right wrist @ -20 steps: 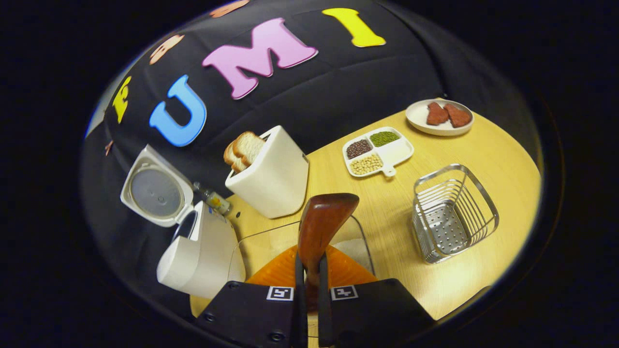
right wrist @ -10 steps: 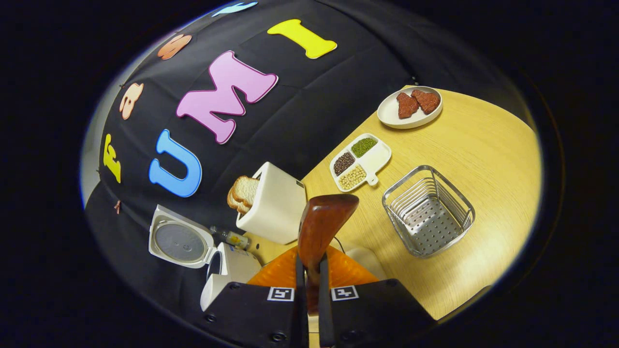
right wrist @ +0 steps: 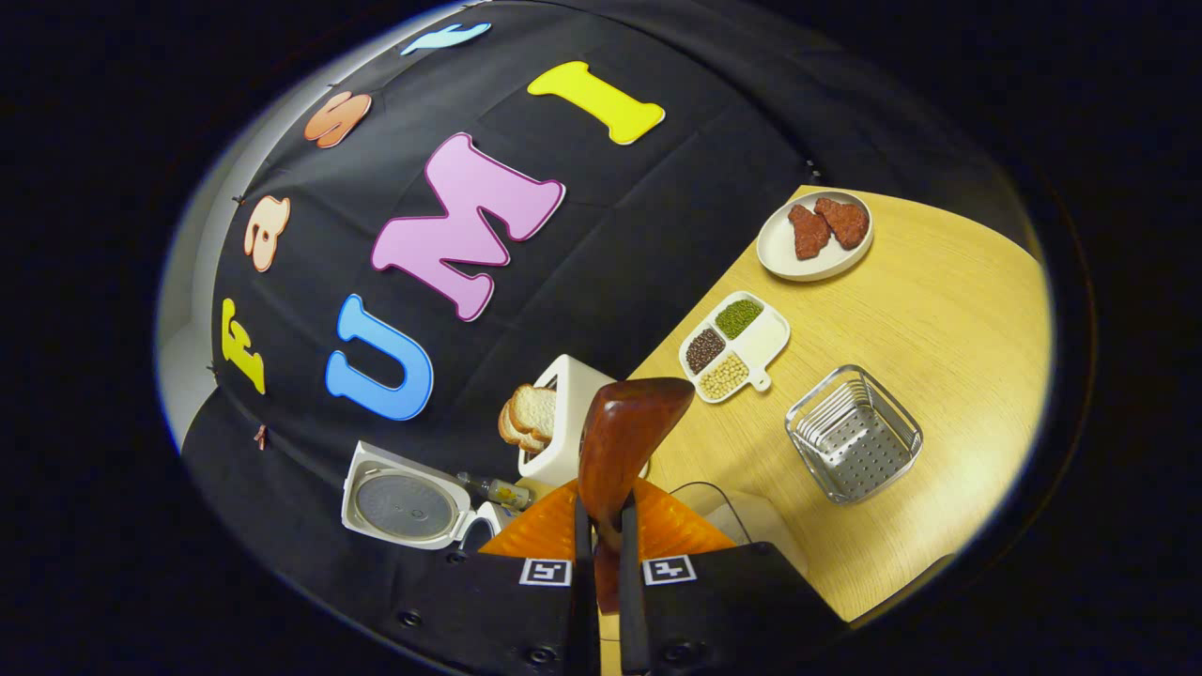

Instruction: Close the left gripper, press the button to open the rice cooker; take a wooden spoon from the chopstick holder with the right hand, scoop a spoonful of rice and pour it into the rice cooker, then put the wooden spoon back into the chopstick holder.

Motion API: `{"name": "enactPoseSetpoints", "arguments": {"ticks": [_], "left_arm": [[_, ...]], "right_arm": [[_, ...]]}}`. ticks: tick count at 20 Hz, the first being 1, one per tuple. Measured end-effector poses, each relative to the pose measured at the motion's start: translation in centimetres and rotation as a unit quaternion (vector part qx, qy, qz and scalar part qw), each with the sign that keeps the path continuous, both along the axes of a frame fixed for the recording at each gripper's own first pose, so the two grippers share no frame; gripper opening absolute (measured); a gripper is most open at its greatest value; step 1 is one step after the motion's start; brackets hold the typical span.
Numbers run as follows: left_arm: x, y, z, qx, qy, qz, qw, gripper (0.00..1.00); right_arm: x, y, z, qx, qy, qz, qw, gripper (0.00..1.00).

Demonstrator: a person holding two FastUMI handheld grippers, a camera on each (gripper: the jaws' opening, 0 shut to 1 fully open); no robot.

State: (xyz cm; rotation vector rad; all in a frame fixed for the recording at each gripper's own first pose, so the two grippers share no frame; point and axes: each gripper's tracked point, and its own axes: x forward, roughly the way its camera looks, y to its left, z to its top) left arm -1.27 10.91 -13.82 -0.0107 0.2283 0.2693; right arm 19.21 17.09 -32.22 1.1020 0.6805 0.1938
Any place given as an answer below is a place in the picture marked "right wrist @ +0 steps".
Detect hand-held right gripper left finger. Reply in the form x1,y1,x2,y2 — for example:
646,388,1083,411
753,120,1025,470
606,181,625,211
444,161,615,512
376,479,602,676

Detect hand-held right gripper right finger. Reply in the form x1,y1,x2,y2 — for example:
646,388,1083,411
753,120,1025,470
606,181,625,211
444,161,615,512
618,479,846,676

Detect white rice cooker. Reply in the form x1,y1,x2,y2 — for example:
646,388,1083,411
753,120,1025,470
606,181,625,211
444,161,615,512
341,439,516,557

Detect brown wooden spoon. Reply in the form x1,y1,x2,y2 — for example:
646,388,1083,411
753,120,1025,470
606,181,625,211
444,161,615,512
577,377,696,616

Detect metal chopstick holder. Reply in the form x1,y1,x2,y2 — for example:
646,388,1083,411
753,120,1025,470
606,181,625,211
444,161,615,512
785,364,924,505

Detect small glass bottle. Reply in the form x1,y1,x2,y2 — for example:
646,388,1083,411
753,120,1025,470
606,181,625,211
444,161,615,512
457,471,534,513

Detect white toaster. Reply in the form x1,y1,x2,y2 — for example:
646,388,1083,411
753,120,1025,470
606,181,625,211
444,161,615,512
517,354,649,489

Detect bread slice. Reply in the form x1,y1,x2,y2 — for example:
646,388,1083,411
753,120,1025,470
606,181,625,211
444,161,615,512
498,406,541,454
512,384,558,440
504,394,550,450

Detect pale yellow soybeans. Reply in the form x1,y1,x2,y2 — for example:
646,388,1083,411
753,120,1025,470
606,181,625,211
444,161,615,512
698,352,751,401

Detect dark brown seeds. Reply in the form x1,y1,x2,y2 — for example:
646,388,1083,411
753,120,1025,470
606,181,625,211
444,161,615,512
685,327,728,375

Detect white divided dish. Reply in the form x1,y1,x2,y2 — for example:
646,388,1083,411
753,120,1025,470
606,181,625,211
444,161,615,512
678,290,792,405

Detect green mung beans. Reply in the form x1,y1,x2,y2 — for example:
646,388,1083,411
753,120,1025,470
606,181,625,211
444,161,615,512
715,298,764,341

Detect round white plate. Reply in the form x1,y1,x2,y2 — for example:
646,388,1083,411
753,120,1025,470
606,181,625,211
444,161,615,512
756,190,875,283

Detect red meat slice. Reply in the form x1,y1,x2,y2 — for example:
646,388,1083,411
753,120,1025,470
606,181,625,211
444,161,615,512
787,204,833,261
813,196,871,251

